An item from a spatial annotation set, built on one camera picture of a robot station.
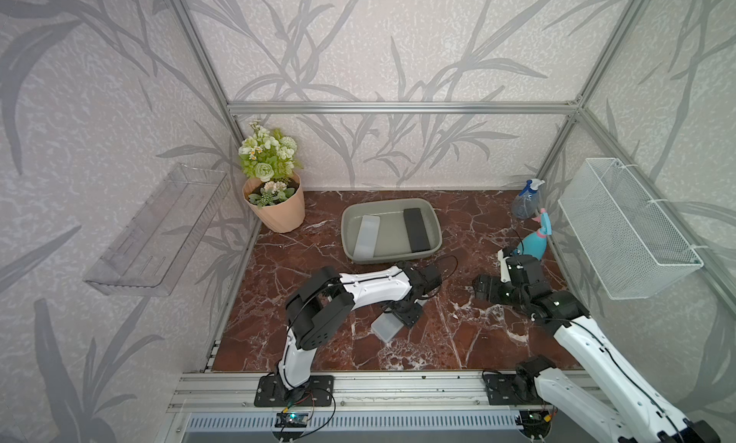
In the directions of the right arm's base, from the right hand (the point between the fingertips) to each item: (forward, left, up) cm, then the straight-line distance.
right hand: (486, 282), depth 80 cm
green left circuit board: (-30, +52, -13) cm, 62 cm away
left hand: (-5, +24, -12) cm, 27 cm away
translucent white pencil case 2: (-9, +28, -11) cm, 31 cm away
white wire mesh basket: (-3, -26, +21) cm, 34 cm away
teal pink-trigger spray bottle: (+14, -19, -3) cm, 24 cm away
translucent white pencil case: (+24, +36, -12) cm, 44 cm away
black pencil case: (+28, +17, -13) cm, 35 cm away
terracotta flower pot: (+26, +65, -2) cm, 70 cm away
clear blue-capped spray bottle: (+40, -28, -12) cm, 50 cm away
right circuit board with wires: (-31, -9, -16) cm, 36 cm away
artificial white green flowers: (+36, +66, +17) cm, 76 cm away
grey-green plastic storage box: (+23, +26, -12) cm, 37 cm away
